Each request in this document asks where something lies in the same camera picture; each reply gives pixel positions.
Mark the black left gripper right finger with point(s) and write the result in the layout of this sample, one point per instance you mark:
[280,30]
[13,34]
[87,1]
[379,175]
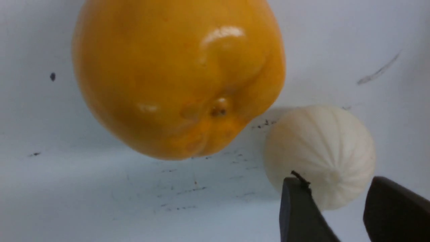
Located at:
[393,213]

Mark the white bun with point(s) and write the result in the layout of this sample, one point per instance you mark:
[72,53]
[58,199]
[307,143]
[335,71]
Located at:
[328,146]

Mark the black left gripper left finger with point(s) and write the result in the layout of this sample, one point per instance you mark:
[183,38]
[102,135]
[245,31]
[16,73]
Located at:
[300,220]

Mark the orange toy tangerine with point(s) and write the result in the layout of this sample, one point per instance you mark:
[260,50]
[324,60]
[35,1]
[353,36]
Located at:
[175,79]

